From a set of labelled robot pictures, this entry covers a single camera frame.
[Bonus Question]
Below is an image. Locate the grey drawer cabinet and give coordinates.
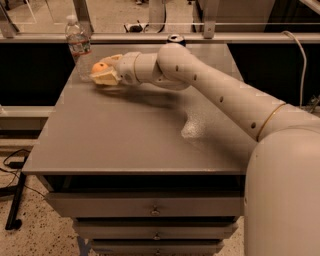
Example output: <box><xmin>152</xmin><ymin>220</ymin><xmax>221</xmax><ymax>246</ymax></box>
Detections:
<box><xmin>21</xmin><ymin>43</ymin><xmax>261</xmax><ymax>256</ymax></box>

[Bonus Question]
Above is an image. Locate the bottom grey drawer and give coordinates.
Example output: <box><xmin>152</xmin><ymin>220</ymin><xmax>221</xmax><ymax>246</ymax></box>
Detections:
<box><xmin>91</xmin><ymin>240</ymin><xmax>224</xmax><ymax>256</ymax></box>

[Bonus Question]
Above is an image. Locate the metal railing frame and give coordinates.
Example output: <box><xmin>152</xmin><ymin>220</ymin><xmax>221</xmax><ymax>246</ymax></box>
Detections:
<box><xmin>1</xmin><ymin>0</ymin><xmax>320</xmax><ymax>44</ymax></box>

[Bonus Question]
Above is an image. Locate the blue soda can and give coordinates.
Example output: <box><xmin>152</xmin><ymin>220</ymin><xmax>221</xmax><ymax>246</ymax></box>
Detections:
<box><xmin>167</xmin><ymin>34</ymin><xmax>186</xmax><ymax>46</ymax></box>

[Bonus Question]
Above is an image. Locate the grey drawer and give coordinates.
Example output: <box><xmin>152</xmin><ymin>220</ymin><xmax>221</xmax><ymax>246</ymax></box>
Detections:
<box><xmin>91</xmin><ymin>240</ymin><xmax>224</xmax><ymax>256</ymax></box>
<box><xmin>73</xmin><ymin>218</ymin><xmax>238</xmax><ymax>240</ymax></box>
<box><xmin>45</xmin><ymin>191</ymin><xmax>244</xmax><ymax>218</ymax></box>

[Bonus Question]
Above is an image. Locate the black stand leg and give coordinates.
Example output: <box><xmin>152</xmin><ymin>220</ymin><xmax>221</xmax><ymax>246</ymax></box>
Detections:
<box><xmin>5</xmin><ymin>173</ymin><xmax>26</xmax><ymax>231</ymax></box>

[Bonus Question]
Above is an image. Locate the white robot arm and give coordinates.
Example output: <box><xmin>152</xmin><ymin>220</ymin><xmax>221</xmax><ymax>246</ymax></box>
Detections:
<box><xmin>93</xmin><ymin>43</ymin><xmax>320</xmax><ymax>256</ymax></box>

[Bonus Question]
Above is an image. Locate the white cable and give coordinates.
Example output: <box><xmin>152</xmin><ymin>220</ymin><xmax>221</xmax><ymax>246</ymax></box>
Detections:
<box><xmin>281</xmin><ymin>30</ymin><xmax>308</xmax><ymax>108</ymax></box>

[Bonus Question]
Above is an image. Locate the top grey drawer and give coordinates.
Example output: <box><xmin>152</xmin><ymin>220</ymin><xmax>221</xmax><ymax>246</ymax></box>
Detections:
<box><xmin>45</xmin><ymin>191</ymin><xmax>244</xmax><ymax>218</ymax></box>

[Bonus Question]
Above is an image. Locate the orange fruit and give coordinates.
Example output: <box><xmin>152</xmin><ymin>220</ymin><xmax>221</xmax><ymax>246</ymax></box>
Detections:
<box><xmin>91</xmin><ymin>62</ymin><xmax>108</xmax><ymax>74</ymax></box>

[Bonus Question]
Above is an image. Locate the middle grey drawer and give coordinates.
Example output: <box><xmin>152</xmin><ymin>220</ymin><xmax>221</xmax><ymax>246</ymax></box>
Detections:
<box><xmin>73</xmin><ymin>218</ymin><xmax>238</xmax><ymax>240</ymax></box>

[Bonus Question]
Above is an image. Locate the black floor cable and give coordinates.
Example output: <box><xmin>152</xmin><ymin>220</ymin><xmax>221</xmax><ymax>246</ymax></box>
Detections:
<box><xmin>0</xmin><ymin>148</ymin><xmax>46</xmax><ymax>198</ymax></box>

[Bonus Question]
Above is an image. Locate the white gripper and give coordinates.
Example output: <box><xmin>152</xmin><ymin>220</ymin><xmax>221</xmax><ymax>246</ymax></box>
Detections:
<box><xmin>90</xmin><ymin>52</ymin><xmax>140</xmax><ymax>86</ymax></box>

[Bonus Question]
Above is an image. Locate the clear plastic water bottle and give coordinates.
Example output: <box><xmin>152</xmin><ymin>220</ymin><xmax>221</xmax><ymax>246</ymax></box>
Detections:
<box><xmin>65</xmin><ymin>15</ymin><xmax>94</xmax><ymax>82</ymax></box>

